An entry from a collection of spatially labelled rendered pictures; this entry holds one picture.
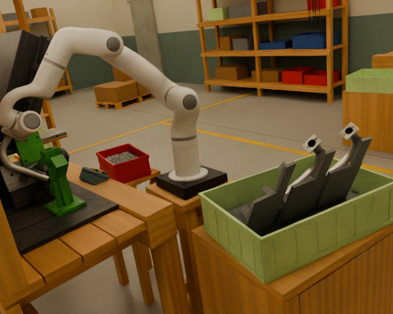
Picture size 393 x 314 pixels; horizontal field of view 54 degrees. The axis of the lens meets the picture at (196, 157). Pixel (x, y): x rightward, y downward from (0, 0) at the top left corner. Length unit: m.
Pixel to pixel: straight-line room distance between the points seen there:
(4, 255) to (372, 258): 1.25
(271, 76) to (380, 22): 1.94
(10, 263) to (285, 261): 0.85
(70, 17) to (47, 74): 10.25
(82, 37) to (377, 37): 5.57
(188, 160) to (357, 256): 0.80
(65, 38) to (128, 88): 6.59
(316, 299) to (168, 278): 0.65
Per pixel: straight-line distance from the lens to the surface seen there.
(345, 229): 1.45
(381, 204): 1.54
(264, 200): 1.29
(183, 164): 1.78
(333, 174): 1.45
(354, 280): 1.55
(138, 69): 1.66
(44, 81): 1.61
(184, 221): 1.72
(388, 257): 1.69
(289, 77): 6.98
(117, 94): 7.99
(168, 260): 1.70
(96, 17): 12.15
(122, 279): 2.70
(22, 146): 1.93
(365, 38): 6.80
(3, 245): 1.32
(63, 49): 1.61
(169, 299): 1.81
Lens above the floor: 1.62
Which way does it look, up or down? 20 degrees down
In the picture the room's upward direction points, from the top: 8 degrees counter-clockwise
